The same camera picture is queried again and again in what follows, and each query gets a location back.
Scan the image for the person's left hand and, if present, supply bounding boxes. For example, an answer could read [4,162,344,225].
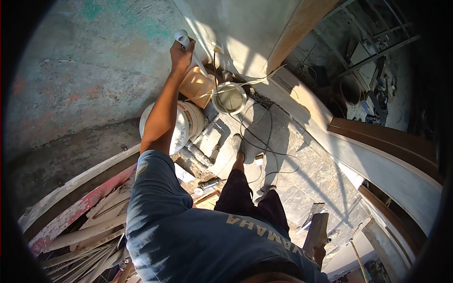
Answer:
[169,38,197,74]

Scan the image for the person's right hand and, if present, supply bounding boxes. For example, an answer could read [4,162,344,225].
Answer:
[312,246,327,271]

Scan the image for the person's left fingers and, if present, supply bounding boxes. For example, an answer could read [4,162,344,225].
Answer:
[170,38,197,54]

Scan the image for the white plastic pipe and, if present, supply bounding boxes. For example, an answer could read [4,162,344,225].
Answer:
[175,29,210,77]

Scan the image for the grey wooden board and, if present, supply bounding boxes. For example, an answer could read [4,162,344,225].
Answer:
[302,212,330,256]

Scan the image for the open white round bucket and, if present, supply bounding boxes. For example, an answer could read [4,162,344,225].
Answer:
[211,82,248,116]

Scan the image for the white paint bucket with lid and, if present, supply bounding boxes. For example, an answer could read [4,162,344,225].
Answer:
[139,100,206,156]

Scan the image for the grey floor pipes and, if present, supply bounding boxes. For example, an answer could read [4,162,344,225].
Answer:
[178,117,231,170]

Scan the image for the light wooden beam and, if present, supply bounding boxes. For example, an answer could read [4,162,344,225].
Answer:
[266,0,341,75]

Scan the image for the grey hand tool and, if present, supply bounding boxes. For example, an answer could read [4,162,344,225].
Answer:
[193,178,228,196]

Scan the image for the small wooden box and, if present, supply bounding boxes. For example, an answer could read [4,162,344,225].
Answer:
[193,190,222,211]

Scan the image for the person's legs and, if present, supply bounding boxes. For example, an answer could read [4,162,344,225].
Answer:
[214,133,291,242]

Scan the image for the person's body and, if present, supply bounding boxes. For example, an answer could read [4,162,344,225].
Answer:
[125,150,330,283]

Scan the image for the pile of planks and pipes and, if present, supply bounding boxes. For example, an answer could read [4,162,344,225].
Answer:
[18,143,143,283]

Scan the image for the wooden stick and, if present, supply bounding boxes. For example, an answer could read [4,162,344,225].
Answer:
[348,238,371,283]

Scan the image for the white cord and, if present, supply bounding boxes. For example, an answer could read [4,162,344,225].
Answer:
[184,64,287,103]

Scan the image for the black cable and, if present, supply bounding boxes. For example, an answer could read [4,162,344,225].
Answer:
[212,50,301,188]

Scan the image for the metal frame rack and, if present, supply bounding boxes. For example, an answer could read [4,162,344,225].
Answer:
[311,0,422,83]

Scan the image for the brown door frame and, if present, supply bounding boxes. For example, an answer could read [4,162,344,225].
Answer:
[327,117,444,185]

